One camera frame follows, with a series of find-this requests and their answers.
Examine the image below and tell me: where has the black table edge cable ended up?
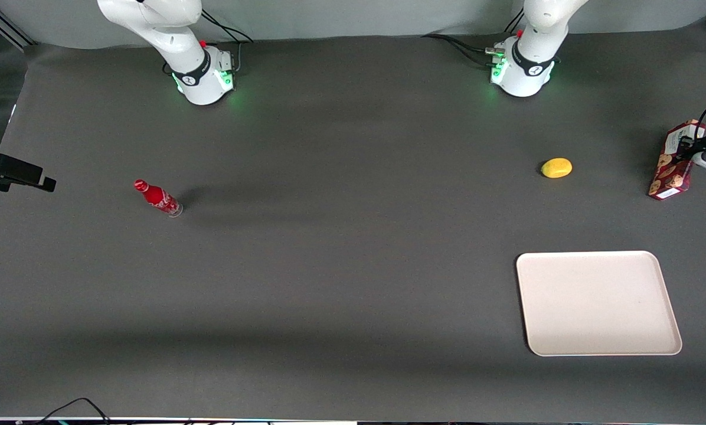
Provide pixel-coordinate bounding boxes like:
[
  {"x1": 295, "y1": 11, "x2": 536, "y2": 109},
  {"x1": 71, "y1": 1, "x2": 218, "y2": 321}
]
[{"x1": 34, "y1": 397, "x2": 113, "y2": 424}]

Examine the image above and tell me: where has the yellow lemon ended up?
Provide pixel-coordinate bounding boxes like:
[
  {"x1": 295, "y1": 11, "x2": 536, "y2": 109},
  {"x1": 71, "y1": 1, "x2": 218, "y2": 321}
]
[{"x1": 540, "y1": 158, "x2": 573, "y2": 179}]

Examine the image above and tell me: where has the dark aluminium rail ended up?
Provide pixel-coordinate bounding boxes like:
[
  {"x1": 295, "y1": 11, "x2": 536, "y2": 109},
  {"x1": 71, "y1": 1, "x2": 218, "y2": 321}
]
[{"x1": 0, "y1": 0, "x2": 37, "y2": 49}]

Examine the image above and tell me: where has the red cookie box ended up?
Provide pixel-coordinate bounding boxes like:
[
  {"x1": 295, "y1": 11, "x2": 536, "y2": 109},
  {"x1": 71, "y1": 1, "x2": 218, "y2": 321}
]
[{"x1": 648, "y1": 119, "x2": 706, "y2": 201}]

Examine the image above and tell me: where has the white rectangular tray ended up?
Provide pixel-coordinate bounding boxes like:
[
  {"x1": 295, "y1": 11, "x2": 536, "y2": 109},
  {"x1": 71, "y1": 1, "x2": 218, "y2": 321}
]
[{"x1": 516, "y1": 251, "x2": 683, "y2": 357}]

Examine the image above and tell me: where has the black base cable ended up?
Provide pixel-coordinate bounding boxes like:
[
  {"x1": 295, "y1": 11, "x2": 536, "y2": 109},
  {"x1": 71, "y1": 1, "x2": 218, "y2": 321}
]
[
  {"x1": 503, "y1": 7, "x2": 528, "y2": 38},
  {"x1": 421, "y1": 33, "x2": 499, "y2": 55},
  {"x1": 446, "y1": 38, "x2": 499, "y2": 67},
  {"x1": 200, "y1": 9, "x2": 254, "y2": 45}
]

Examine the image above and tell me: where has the red cola bottle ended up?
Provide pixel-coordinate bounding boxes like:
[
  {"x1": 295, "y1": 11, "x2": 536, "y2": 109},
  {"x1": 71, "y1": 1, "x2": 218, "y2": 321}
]
[{"x1": 133, "y1": 179, "x2": 184, "y2": 218}]

